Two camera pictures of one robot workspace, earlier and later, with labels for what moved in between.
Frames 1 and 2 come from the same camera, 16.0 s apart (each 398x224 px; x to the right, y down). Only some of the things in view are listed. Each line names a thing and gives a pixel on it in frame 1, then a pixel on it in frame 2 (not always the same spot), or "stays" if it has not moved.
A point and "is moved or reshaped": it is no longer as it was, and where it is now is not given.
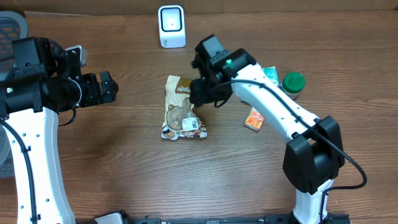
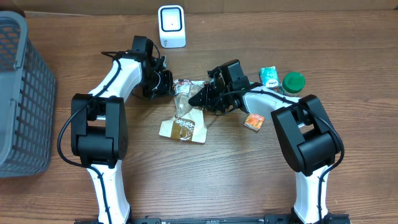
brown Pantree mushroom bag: (178, 101) is moved or reshaped
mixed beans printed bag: (192, 128) → (188, 88)
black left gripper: (96, 97) → (167, 86)
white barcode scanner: (171, 26) stays
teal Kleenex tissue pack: (272, 73) stays
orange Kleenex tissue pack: (254, 120) stays
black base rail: (270, 219) stays
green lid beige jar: (293, 83) stays
